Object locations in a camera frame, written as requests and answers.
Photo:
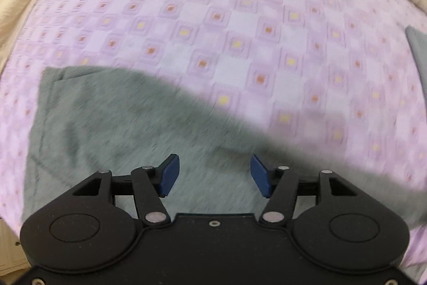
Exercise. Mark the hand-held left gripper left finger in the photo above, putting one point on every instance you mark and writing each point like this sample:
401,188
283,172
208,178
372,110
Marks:
169,175

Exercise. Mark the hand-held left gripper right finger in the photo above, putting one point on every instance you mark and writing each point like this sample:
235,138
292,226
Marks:
261,176

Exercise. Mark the grey pants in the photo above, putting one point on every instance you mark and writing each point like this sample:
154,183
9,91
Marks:
116,121

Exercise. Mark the purple checked bedsheet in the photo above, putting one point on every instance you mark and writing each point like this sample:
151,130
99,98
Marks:
233,21

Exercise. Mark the folded blue-grey cloth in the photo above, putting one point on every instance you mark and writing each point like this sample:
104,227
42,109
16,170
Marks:
418,51

